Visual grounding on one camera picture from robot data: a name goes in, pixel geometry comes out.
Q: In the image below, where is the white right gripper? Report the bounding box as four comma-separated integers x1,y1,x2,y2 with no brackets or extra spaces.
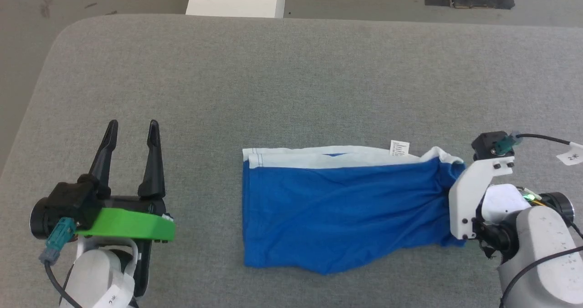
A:
448,159,516,246

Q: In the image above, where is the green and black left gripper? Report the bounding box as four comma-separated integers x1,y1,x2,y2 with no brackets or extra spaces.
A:
75,119,176,243

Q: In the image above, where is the blue garment with white band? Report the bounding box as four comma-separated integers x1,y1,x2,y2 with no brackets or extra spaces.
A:
241,140,467,276

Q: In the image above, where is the white cable label tag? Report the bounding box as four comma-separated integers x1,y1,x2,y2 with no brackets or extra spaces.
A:
556,141,583,166
92,272,136,308

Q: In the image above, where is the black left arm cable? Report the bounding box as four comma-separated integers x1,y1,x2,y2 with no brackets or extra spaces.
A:
38,217,79,308

